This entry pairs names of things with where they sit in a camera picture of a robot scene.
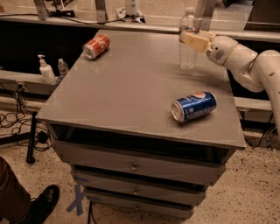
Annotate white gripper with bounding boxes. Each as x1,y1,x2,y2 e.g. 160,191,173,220
179,30,238,66

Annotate clear plastic water bottle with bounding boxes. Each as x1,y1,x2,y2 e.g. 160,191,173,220
178,7,200,70

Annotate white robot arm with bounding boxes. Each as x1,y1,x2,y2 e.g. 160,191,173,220
179,31,280,133

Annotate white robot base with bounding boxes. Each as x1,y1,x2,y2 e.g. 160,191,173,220
115,0,145,24

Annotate small clear bottle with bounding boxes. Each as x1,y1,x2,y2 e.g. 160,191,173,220
58,59,69,77

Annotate white pump dispenser bottle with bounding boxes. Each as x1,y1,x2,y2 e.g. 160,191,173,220
38,54,55,84

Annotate blue pepsi can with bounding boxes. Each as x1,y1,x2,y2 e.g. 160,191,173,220
171,92,217,123

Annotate red soda can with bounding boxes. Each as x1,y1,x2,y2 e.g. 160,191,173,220
82,34,110,60

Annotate grey drawer cabinet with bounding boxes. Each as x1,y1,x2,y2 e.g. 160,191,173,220
38,31,246,219

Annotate blue tape cross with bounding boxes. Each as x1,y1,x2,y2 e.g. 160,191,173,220
66,185,85,216

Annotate black stand pole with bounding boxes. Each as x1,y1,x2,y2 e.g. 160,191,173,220
26,112,37,164

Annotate black shoe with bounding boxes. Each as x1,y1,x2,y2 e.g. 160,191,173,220
24,185,60,224

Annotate brown trouser leg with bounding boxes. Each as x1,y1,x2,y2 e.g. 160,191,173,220
0,157,31,224

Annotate black floor cables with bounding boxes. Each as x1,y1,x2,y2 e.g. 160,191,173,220
0,82,53,152

